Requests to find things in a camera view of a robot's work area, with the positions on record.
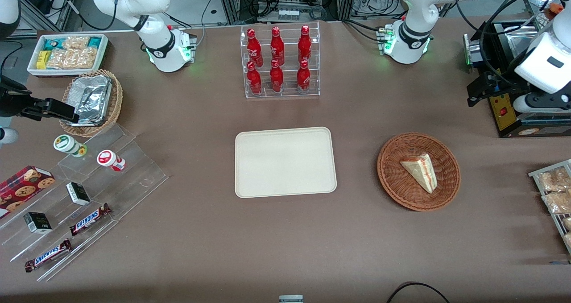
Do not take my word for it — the thin black cable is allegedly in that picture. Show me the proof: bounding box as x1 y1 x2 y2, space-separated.
194 0 221 47

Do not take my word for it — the green-lid yogurt bottle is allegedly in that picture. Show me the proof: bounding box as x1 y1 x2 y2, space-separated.
54 134 88 158

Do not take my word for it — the Snickers chocolate bar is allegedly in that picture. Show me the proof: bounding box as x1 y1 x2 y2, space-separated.
70 203 112 236
25 239 72 273

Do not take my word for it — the metal wire tray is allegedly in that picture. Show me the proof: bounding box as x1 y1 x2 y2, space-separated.
529 159 571 254

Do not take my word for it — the red cookie box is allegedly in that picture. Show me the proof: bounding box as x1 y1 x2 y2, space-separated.
0 166 56 219

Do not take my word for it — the steel warmer pan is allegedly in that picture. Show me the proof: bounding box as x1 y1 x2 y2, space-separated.
503 25 542 59

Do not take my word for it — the clear acrylic bottle rack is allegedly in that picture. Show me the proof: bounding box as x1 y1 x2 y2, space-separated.
240 21 321 99

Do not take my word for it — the white rectangular snack bin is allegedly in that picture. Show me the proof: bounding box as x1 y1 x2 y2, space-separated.
27 33 109 77

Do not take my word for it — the silver box with green light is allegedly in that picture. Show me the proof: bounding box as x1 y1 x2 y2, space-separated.
463 33 487 67

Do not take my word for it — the cream plastic tray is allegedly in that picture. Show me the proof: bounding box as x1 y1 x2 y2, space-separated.
235 127 338 199

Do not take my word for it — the round brown wicker basket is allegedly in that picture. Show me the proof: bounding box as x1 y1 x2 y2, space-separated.
377 133 461 212

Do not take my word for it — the red-lid yogurt bottle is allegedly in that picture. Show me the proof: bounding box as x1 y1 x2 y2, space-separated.
97 149 126 172

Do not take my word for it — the clear acrylic step display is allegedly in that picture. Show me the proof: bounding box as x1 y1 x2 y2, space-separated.
0 124 169 282

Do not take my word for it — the small black box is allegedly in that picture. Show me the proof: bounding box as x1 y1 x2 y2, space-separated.
66 182 91 206
23 212 53 234

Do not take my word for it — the clear rice cracker bag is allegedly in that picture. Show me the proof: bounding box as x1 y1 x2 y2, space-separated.
62 36 91 52
47 48 99 70

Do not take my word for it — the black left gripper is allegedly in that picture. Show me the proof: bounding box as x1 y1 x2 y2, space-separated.
467 71 530 110

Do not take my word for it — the oval light wicker basket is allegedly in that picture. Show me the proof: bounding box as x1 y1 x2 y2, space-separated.
59 69 123 137

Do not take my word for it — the red cola bottle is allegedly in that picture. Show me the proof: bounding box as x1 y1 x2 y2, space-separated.
247 61 262 95
297 59 311 92
298 25 312 65
247 28 264 68
269 59 284 93
270 26 285 66

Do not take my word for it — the silver foil container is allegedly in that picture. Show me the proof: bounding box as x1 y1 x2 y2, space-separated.
68 75 112 95
72 87 112 126

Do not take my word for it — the black looped cable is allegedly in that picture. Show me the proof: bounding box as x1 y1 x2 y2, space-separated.
386 282 451 303

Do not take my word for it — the black yellow food warmer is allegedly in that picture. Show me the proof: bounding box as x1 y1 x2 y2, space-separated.
464 0 571 138

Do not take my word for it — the triangular sandwich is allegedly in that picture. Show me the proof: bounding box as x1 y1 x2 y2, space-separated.
400 153 438 194

